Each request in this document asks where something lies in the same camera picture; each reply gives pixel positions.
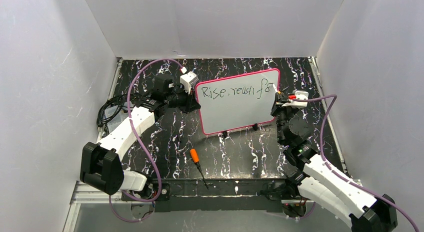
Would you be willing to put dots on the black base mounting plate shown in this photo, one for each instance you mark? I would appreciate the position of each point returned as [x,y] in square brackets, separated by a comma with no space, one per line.
[270,195]

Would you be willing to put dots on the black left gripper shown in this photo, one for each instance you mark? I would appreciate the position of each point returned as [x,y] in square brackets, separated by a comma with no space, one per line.
[191,101]

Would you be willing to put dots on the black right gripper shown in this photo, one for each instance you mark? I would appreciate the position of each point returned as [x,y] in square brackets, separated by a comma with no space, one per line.
[280,104]

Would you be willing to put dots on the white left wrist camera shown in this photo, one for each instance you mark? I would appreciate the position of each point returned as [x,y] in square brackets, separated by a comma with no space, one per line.
[189,80]

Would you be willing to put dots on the clear plastic screw box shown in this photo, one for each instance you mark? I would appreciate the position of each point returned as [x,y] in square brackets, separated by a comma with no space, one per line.
[111,117]

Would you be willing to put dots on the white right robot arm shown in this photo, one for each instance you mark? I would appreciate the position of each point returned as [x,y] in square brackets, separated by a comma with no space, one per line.
[319,180]

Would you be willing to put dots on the orange handled screwdriver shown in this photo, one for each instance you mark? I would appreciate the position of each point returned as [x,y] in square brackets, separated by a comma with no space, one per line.
[196,161]

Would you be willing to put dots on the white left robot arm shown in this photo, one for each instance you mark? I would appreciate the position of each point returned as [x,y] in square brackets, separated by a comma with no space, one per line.
[101,165]

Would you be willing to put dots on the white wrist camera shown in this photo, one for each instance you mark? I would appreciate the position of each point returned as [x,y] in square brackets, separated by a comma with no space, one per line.
[295,100]
[189,80]

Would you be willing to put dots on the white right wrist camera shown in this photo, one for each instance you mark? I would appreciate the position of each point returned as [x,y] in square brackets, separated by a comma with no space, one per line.
[295,100]

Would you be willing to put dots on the pink framed whiteboard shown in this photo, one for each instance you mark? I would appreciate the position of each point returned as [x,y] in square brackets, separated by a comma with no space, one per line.
[237,101]

